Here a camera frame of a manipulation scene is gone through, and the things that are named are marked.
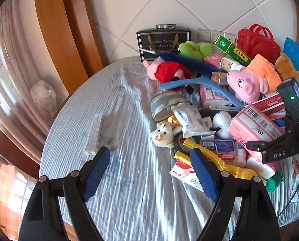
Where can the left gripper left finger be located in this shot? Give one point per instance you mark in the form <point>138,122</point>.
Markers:
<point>43,219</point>

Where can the red white striped box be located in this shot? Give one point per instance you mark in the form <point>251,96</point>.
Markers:
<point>271,105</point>

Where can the yellow plastic toy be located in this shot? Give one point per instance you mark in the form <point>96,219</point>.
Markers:
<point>184,171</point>

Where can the pink pig plush orange dress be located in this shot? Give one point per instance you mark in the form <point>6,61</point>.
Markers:
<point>259,77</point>

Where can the cream bear plush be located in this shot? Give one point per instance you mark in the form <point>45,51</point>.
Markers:
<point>164,134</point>

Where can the pink tissue pack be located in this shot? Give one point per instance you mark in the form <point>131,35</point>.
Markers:
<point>254,162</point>

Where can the green bottle cap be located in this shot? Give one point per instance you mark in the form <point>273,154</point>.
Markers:
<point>273,182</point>

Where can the pink tissue pack barcode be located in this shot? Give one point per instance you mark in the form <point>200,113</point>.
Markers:
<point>253,125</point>

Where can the blue red card box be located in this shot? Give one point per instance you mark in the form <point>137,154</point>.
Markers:
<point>224,149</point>

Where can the white plush toy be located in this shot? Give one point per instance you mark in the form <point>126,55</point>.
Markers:
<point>222,120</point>

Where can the brown teddy bear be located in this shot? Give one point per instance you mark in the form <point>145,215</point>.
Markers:
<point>285,68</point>

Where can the blue plastic storage bin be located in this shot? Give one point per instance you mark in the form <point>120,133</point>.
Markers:
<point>291,49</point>

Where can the small white box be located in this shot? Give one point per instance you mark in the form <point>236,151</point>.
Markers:
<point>92,143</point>

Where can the white bottle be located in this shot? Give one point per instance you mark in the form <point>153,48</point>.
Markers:
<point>229,64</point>

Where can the red toy suitcase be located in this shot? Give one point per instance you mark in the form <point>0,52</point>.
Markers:
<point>258,40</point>

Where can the white sachet packet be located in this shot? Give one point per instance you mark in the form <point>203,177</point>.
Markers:
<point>191,121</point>

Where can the green medicine box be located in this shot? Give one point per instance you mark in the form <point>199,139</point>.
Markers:
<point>231,50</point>

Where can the white plastic bag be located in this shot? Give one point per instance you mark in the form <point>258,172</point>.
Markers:
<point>44,97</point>

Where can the dark blue fuzzy brush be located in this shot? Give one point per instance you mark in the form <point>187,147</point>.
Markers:
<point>191,64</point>

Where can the striped tablecloth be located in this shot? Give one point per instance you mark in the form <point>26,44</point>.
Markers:
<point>137,198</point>

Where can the green plush toy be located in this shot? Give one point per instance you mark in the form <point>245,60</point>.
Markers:
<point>196,51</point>

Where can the camouflage tape roll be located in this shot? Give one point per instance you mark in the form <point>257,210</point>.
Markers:
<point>161,105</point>

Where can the pink pig plush red dress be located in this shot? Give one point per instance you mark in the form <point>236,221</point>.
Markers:
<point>166,71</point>

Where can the black gift box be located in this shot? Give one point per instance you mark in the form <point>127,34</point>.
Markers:
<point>162,38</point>

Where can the wall socket panel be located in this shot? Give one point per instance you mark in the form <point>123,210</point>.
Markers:
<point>210,36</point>

